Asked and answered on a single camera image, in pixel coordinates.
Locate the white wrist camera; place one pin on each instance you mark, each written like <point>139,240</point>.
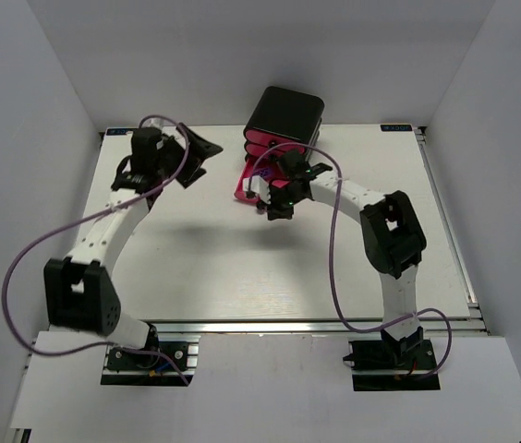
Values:
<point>153,122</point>
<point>257,187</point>

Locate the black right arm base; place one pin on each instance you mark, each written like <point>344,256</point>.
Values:
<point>386,365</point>

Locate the pink bottom drawer black knob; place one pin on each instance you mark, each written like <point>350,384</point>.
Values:
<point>278,179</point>

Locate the pink drawer with black knob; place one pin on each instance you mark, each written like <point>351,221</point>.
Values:
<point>265,138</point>

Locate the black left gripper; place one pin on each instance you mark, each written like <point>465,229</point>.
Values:
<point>187,162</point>

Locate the blue label left corner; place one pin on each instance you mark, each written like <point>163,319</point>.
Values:
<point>112,132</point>

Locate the purple butterfly lego brick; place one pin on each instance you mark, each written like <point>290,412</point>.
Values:
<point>264,173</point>

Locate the aluminium front rail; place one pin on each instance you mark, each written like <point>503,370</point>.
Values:
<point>430,326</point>

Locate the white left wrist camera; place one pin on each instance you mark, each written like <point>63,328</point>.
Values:
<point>153,122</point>

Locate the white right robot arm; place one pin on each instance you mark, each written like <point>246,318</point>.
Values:
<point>392,235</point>

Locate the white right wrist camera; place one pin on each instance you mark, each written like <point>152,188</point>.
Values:
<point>257,187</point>

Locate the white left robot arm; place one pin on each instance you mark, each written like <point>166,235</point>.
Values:
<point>79,290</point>

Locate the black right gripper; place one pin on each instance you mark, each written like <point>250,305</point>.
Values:
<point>277,198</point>

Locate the black drawer cabinet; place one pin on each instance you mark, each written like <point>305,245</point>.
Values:
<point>290,113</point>

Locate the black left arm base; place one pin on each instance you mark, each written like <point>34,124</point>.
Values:
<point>123,369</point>

